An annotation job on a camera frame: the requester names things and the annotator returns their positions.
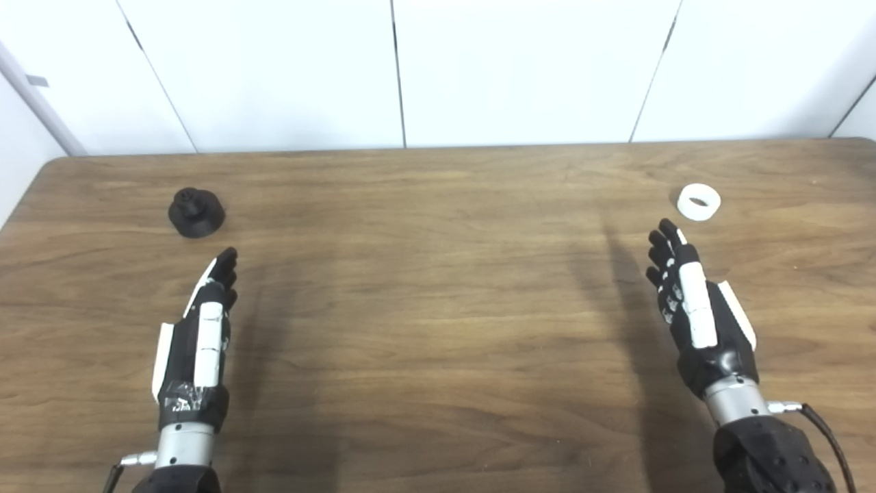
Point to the white and black right hand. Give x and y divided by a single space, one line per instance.
699 308

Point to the white and black left hand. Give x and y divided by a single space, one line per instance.
209 342

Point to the round black part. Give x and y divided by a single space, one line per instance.
196 213

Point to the grey wall corner post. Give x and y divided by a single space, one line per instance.
41 103

